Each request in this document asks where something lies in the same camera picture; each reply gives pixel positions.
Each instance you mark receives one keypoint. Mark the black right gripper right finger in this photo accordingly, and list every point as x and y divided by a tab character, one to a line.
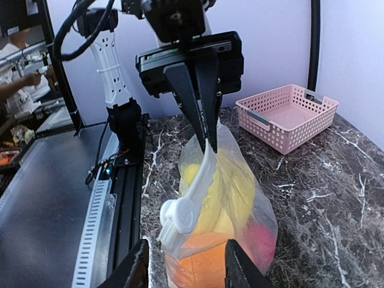
240	270

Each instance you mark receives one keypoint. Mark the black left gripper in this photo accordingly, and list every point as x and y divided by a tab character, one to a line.
183	28

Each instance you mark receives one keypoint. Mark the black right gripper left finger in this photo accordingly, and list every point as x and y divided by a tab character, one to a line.
132	272

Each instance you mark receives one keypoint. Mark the clear zip top bag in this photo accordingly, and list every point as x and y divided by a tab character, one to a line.
179	216

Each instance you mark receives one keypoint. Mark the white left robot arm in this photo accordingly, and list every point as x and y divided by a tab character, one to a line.
193	64

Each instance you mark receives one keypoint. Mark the pink fake fruit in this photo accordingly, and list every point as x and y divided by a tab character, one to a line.
262	243

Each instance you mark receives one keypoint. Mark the orange fake fruit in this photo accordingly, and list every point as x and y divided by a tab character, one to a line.
206	267

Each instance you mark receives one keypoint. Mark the yellow fake banana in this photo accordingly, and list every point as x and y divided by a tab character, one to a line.
230	198

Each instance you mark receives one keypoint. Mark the yellow fake lemon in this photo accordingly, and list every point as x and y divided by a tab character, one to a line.
190	173

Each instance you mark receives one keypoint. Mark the pink perforated plastic basket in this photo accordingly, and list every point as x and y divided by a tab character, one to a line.
286	117

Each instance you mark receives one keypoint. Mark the white slotted cable duct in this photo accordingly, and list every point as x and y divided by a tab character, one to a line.
93	254

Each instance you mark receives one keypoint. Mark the black front rail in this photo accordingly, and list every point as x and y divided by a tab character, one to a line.
127	178

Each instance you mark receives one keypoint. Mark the black frame post right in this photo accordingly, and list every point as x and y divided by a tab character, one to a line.
315	29

